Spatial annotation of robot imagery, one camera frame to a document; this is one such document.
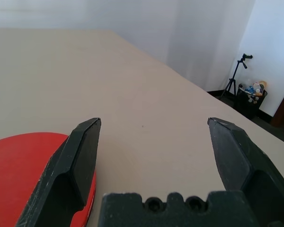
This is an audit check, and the black mesh waste bin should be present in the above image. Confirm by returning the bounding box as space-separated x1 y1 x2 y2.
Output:
235 80 268 119

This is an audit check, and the red ping-pong paddle wooden handle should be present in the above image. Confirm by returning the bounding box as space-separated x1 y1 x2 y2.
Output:
0 132 97 227

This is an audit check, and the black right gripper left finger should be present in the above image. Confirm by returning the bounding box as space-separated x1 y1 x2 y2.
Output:
15 117 102 227

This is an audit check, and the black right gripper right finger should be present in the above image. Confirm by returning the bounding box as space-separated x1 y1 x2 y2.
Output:
207 117 284 227

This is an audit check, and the black camera tripod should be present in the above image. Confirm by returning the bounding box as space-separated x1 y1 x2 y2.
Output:
219 53 253 100

